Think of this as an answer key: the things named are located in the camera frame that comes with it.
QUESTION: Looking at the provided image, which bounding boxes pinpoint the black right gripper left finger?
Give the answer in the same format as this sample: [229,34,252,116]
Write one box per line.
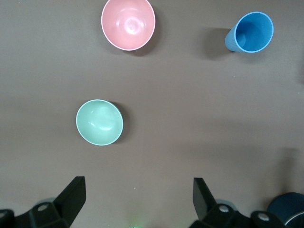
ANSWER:
[0,176,86,228]

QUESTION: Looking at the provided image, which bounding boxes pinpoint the blue ribbed cup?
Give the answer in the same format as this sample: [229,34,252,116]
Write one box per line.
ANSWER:
[224,11,275,54]

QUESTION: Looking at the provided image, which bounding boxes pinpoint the brown paper table cover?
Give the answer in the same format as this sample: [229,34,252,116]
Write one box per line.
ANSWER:
[0,0,304,228]

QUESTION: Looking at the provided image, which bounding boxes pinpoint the green bowl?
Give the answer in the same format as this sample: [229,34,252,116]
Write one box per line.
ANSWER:
[75,99,124,146]

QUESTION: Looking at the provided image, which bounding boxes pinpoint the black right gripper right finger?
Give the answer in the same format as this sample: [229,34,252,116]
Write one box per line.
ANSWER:
[191,177,288,228]

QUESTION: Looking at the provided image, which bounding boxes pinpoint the pink bowl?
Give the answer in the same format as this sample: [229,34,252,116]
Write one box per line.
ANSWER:
[101,0,157,51]

